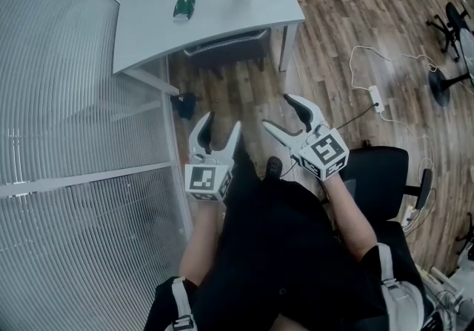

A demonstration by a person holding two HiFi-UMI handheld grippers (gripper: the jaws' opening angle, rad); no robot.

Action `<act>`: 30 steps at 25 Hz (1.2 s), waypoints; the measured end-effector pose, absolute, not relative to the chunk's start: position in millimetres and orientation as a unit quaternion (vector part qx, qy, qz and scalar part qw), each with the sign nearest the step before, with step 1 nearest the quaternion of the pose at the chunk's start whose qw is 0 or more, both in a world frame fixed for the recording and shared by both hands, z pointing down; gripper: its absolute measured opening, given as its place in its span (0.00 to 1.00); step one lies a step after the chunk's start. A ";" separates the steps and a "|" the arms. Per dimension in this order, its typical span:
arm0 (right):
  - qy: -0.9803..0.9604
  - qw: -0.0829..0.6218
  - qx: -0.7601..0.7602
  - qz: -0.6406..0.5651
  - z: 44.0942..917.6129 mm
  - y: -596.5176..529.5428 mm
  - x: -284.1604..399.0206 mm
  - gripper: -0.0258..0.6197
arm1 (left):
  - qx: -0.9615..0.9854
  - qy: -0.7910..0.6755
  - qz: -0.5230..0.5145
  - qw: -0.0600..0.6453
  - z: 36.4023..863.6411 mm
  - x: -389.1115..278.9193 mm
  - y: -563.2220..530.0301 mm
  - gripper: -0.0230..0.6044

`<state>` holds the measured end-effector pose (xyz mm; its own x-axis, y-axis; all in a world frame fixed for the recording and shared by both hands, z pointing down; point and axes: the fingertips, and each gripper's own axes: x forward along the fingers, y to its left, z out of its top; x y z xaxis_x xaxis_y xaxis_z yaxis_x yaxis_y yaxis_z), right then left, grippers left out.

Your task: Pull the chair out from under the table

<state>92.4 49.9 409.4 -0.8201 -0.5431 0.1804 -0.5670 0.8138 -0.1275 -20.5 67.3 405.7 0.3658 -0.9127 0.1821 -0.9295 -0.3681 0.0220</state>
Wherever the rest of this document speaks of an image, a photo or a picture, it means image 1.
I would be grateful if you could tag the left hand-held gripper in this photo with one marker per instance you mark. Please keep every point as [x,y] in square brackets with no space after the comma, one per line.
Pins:
[201,179]

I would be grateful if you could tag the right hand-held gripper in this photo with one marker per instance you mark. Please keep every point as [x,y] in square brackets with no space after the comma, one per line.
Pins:
[324,153]

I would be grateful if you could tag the dark chair with patterned trim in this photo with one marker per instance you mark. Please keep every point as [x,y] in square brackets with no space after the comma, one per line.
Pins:
[229,49]

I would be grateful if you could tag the person's right forearm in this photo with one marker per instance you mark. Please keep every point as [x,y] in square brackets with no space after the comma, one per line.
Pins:
[348,214]

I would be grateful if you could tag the person's left forearm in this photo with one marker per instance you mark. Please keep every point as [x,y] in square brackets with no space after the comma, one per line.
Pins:
[201,237]

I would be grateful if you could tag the black office chair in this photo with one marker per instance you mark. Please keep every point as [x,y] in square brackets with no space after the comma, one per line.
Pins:
[381,181]

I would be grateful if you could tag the black swivel chair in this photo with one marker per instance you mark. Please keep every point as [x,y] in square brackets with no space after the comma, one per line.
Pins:
[452,22]

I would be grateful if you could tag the black object on floor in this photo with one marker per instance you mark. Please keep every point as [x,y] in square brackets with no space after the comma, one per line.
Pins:
[185,103]

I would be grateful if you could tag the person's black shoe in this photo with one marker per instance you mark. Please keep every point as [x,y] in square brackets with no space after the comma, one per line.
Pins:
[274,166]

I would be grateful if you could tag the white power strip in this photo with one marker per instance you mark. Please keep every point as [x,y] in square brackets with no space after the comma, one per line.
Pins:
[376,98]

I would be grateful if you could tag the person's black clothing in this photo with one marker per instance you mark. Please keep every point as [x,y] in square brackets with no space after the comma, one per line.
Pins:
[274,248]

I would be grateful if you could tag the grey table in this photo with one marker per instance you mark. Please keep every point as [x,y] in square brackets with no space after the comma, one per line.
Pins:
[148,26]

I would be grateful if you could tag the green packet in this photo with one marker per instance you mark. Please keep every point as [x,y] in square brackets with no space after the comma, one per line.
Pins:
[184,5]

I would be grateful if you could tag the round glass table black base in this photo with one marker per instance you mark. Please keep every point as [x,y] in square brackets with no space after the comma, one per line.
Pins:
[440,87]

